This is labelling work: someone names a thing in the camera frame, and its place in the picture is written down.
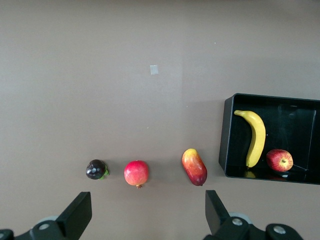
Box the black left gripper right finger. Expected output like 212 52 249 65
203 190 305 240

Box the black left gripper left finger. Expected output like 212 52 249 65
14 191 93 240

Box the red apple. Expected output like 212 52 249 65
265 148 294 172

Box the yellow banana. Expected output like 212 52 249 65
233 109 267 169

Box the black plastic box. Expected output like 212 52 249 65
218 92 320 186

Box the red yellow mango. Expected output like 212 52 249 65
181 148 208 187

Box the red pomegranate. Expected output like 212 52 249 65
123 159 150 190

